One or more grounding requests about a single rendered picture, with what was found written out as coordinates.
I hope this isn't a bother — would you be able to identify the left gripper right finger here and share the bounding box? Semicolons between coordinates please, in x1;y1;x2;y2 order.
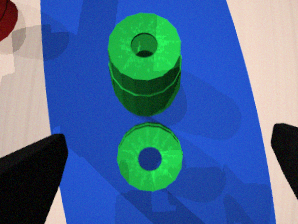
271;123;298;200

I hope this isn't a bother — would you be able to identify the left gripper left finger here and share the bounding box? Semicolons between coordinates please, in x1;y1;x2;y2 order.
0;133;68;224

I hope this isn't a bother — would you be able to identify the green cup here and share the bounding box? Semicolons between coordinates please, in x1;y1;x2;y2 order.
117;122;183;192
108;13;182;113
121;34;173;117

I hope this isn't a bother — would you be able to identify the blue flat mat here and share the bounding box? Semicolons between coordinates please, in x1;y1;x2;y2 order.
40;0;276;224

